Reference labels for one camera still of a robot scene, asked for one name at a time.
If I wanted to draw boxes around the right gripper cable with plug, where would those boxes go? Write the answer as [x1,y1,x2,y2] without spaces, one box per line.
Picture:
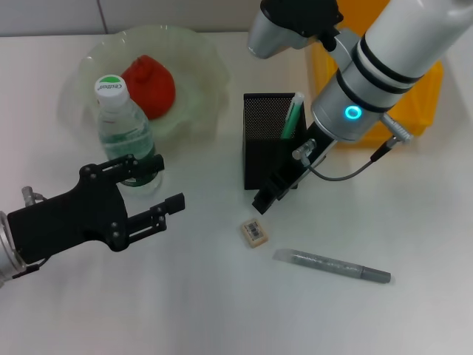
[291,112,414,182]

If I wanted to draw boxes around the gripper cable with plug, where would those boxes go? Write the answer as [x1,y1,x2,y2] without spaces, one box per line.
[13,186,51,279]
[291,112,414,182]

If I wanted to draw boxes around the yellow plastic bin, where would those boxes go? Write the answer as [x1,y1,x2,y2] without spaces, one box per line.
[309,40,444,149]

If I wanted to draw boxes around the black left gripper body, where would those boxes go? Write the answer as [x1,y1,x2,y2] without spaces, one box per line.
[6,164,130,266]

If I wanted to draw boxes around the left gripper cable with plug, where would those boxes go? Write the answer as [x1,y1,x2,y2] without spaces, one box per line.
[13,186,51,279]

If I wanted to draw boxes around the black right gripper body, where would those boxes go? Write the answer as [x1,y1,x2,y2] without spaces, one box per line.
[263,123,338,200]

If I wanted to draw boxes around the black mesh pen holder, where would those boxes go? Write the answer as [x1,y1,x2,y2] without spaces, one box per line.
[242,92,310,191]

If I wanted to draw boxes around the green utility knife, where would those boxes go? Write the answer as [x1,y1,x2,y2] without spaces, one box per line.
[279,91,306,141]

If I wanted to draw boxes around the red object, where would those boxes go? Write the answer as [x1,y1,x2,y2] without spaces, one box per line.
[120,54,177,121]

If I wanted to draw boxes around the clear water bottle green label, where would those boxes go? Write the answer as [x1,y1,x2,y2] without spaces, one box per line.
[95,73,166,197]

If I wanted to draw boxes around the beige eraser with label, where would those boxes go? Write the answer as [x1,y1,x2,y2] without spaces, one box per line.
[239,219,270,248]

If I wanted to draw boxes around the wavy green glass fruit plate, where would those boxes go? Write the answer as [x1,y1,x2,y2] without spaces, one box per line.
[75,23,232,142]

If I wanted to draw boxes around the grey marker pen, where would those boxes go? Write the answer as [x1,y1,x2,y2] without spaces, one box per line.
[272,247,392,285]

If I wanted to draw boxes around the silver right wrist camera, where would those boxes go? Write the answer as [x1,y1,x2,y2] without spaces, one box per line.
[246,0,344,59]

